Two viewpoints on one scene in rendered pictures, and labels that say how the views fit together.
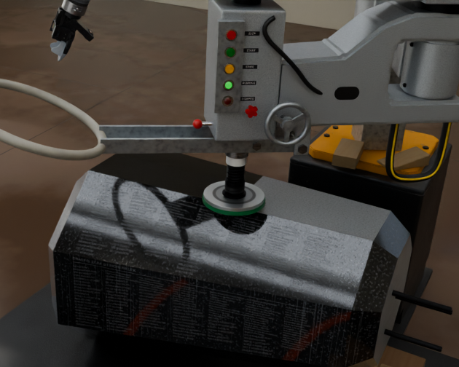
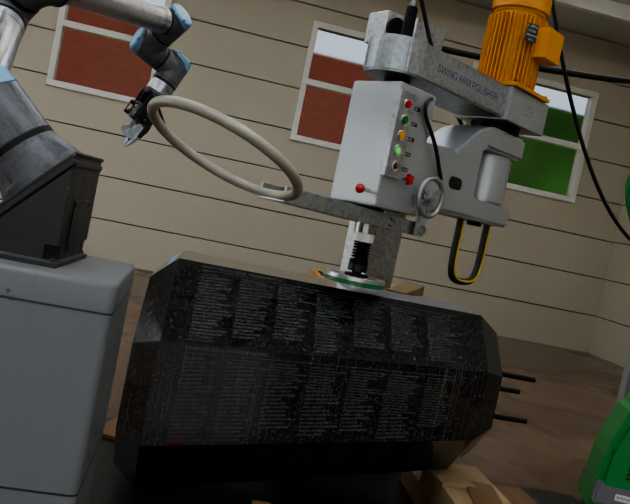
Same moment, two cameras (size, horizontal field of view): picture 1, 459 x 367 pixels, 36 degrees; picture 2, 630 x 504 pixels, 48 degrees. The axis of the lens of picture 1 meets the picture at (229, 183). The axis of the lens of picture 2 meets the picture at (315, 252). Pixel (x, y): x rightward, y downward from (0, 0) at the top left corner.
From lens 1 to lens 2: 1.72 m
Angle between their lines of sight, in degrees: 39
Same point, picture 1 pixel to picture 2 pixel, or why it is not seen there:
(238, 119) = (394, 188)
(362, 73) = (465, 168)
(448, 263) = not seen: hidden behind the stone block
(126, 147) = (304, 200)
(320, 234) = (436, 312)
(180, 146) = (342, 209)
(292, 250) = (418, 326)
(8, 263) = not seen: outside the picture
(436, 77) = (498, 185)
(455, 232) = not seen: hidden behind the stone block
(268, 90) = (416, 165)
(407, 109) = (483, 208)
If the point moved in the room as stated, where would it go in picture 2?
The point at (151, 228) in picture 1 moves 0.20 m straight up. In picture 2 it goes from (272, 312) to (284, 253)
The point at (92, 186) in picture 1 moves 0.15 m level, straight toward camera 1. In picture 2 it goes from (189, 274) to (215, 283)
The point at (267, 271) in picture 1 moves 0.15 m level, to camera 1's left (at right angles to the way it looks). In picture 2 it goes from (403, 345) to (368, 341)
